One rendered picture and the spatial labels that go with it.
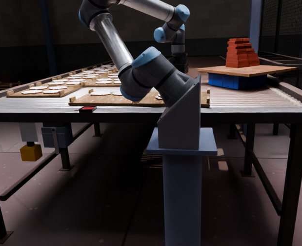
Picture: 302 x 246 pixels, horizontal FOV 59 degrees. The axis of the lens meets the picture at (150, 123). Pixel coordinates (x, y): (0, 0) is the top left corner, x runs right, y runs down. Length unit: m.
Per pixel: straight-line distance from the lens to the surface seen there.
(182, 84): 1.02
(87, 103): 1.59
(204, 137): 1.14
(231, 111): 1.38
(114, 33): 1.25
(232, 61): 2.18
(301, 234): 2.16
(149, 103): 1.48
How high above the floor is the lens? 1.27
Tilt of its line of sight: 17 degrees down
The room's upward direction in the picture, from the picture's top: 2 degrees counter-clockwise
